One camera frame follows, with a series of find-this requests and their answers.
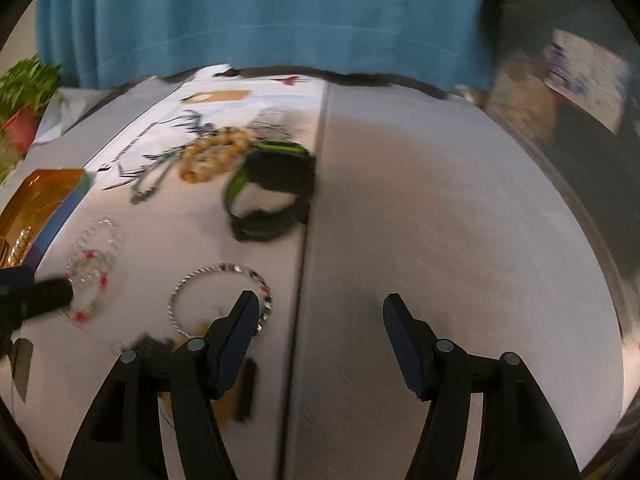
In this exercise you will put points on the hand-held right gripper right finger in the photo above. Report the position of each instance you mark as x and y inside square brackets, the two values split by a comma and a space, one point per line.
[402, 345]

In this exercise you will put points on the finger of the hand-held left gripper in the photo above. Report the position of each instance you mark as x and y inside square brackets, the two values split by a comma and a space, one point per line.
[45, 295]

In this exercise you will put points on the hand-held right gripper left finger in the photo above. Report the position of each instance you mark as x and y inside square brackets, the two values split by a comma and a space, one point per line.
[235, 350]

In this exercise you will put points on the orange metal tray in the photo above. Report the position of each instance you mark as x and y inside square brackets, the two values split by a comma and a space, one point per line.
[37, 195]

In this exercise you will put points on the black green watch band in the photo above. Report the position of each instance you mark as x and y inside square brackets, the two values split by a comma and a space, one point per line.
[260, 225]

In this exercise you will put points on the white printed cloth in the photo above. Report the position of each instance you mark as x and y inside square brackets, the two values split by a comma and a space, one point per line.
[165, 230]

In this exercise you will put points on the grey tablecloth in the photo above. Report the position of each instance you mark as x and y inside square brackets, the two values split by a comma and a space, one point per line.
[425, 210]

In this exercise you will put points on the potted green plant red pot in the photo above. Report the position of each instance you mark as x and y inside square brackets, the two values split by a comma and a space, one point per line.
[22, 105]

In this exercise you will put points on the brown cardboard box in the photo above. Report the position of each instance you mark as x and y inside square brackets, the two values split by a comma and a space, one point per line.
[520, 95]

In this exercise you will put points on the white printed card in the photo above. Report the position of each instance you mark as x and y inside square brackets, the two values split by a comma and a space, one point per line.
[585, 75]

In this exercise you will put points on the blue curtain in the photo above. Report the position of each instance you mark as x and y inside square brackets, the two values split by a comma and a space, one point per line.
[260, 15]

